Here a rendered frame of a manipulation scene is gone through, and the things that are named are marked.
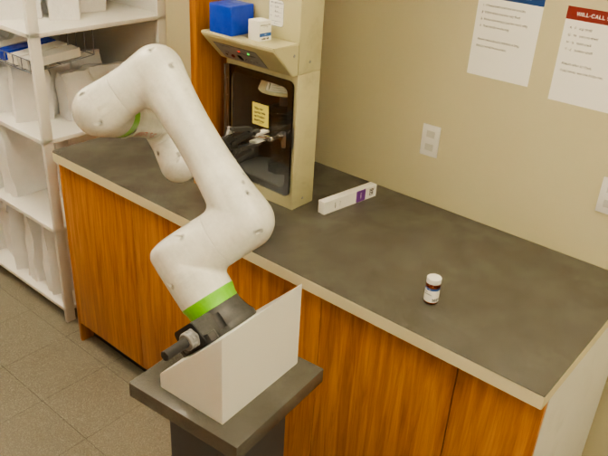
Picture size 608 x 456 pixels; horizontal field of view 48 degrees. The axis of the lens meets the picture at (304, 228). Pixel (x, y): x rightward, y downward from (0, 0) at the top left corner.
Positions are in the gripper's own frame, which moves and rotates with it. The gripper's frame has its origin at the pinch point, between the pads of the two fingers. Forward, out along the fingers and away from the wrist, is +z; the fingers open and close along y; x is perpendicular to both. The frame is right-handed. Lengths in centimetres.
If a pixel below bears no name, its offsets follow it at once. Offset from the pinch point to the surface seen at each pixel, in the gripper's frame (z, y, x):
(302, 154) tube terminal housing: 9.7, -6.9, -10.1
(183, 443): -80, -48, -47
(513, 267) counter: 25, -35, -80
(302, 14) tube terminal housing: 6.1, 38.6, -15.3
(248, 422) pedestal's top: -77, -33, -68
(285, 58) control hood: -0.9, 26.8, -13.9
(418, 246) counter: 15, -31, -52
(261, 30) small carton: -2.4, 34.7, -5.8
